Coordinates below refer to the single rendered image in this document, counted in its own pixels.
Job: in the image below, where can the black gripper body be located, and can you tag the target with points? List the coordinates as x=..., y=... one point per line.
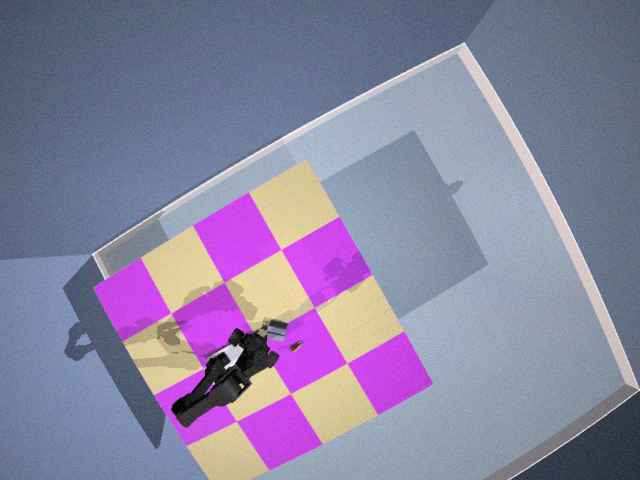
x=237, y=336

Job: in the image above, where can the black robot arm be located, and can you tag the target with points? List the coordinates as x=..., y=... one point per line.
x=227, y=388

